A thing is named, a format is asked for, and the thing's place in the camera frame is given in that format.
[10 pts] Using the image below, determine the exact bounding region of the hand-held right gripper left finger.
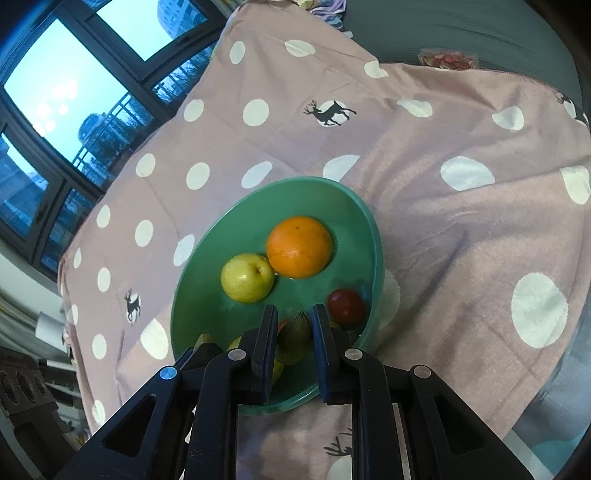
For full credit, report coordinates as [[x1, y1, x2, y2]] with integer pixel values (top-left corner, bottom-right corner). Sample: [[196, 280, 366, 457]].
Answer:
[[53, 304, 280, 480]]

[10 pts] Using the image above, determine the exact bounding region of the orange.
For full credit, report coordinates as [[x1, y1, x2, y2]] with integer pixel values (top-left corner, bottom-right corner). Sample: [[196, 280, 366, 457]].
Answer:
[[266, 216, 333, 278]]

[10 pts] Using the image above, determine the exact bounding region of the grey sofa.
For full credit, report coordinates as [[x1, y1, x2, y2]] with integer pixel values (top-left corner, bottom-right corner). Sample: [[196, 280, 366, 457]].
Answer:
[[344, 0, 591, 121]]

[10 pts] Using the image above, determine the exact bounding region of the red snack packet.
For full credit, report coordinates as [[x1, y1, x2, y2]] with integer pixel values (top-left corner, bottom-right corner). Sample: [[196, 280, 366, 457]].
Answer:
[[418, 50, 478, 71]]

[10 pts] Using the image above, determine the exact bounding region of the pink polka-dot blanket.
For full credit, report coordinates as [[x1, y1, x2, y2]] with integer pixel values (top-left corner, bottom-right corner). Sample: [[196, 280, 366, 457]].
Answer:
[[58, 0, 591, 480]]

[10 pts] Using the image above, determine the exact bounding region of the pile of colourful cloth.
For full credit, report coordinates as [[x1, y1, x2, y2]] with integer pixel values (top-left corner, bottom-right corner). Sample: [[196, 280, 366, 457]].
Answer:
[[295, 0, 347, 28]]

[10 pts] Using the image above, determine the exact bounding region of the white cylinder bin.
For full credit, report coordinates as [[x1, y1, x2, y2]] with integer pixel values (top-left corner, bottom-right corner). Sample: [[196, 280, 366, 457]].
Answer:
[[34, 311, 65, 352]]

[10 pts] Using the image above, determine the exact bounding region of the yellow-green pear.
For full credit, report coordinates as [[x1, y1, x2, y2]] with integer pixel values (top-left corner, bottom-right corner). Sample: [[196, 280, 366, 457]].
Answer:
[[220, 252, 275, 304]]

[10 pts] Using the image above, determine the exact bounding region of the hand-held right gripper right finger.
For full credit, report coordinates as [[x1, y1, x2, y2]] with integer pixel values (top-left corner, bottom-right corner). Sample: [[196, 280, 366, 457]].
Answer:
[[310, 304, 539, 480]]

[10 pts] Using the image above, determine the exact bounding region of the dark-framed window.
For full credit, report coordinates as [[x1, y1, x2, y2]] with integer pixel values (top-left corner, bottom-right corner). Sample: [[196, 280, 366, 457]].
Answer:
[[0, 0, 227, 280]]

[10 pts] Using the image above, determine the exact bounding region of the green plastic bowl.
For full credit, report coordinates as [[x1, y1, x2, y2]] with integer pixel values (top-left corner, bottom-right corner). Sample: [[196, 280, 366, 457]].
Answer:
[[170, 176, 385, 413]]

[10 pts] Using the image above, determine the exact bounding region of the dark round-holed object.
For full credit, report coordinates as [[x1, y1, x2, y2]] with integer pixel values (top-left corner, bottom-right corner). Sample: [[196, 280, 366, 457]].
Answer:
[[0, 346, 84, 453]]

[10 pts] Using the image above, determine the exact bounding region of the yellow lemon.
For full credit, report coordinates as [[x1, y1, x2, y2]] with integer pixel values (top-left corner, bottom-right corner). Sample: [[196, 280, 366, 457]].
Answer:
[[228, 336, 284, 386]]

